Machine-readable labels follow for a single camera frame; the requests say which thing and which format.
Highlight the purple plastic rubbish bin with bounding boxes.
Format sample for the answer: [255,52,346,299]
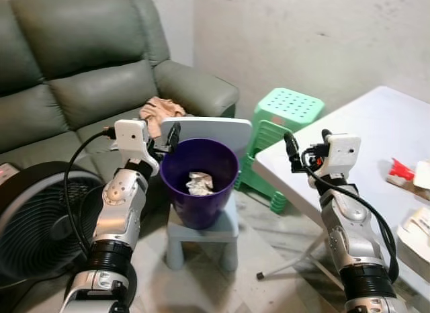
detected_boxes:
[160,138,240,230]

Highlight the peach crumpled cloth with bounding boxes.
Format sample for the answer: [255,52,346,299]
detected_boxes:
[140,97,187,138]

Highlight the pale blue small chair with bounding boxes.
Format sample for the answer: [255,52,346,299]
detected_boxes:
[160,116,253,272]

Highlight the green plastic stool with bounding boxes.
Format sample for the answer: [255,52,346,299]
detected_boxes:
[233,88,326,215]

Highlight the crumpled white paper ball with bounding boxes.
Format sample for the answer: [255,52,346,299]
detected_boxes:
[186,171,216,196]

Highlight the red plastic wrapper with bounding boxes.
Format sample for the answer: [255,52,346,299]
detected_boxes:
[389,158,417,182]

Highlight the table leg with black foot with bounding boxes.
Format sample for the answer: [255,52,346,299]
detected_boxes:
[255,231,347,291]

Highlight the crumpled white paper sheet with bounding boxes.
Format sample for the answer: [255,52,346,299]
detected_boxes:
[413,160,430,190]

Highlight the grey-green leather sofa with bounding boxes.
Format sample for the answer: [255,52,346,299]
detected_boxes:
[0,0,241,174]

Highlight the flattened white carton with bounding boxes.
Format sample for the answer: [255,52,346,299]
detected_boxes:
[397,205,430,264]

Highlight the black round floor fan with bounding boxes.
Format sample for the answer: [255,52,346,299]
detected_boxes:
[0,161,139,308]

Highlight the small white and pink device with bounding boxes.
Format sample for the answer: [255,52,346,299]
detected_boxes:
[0,163,19,181]

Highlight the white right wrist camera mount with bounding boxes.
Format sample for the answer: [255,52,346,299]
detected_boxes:
[321,133,362,181]

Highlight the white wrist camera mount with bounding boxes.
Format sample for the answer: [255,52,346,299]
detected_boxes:
[112,118,162,177]
[321,133,362,181]

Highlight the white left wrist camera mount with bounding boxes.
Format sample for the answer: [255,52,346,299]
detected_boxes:
[112,118,162,177]

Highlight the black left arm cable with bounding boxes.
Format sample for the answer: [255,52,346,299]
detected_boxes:
[64,128,116,256]

